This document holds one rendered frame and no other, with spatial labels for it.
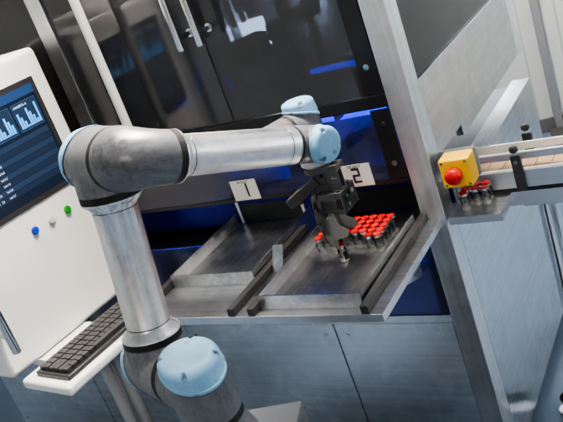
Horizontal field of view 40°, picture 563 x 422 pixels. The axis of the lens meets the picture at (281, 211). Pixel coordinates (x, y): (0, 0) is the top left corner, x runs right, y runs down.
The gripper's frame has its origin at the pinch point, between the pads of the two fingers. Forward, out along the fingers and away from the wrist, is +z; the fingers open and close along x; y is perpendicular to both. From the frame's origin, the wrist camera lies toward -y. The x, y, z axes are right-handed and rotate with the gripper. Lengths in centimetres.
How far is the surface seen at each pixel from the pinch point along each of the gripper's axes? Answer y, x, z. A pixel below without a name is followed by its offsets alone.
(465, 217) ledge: 24.6, 18.0, 5.6
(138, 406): -91, -2, 53
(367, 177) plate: 3.1, 17.6, -7.7
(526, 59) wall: -29, 292, 48
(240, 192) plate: -35.6, 17.2, -8.1
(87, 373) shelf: -60, -35, 13
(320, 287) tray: -0.7, -11.6, 5.2
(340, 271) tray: 1.5, -5.0, 5.2
